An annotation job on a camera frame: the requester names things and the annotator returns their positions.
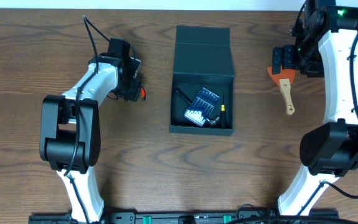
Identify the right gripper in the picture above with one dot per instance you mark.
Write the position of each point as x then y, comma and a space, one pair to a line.
290, 62

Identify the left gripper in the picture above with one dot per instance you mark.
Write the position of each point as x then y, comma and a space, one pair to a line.
132, 91

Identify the orange scraper wooden handle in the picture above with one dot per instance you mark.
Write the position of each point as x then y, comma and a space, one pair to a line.
284, 79

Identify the red handled pliers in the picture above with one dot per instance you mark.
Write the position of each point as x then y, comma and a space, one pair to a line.
143, 93

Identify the dark green box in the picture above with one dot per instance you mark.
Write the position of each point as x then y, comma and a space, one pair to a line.
202, 59

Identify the black yellow screwdriver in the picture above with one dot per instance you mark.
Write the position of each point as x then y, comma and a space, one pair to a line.
223, 113

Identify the blue screwdriver bit set case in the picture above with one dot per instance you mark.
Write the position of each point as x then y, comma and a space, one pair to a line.
202, 106

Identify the small claw hammer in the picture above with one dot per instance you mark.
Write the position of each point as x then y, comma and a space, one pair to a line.
182, 95

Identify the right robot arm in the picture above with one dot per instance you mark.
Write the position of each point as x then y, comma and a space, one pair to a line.
326, 46

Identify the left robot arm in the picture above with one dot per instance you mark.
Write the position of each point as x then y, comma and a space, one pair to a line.
70, 136

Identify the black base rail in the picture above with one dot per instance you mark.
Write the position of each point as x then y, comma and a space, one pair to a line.
174, 218

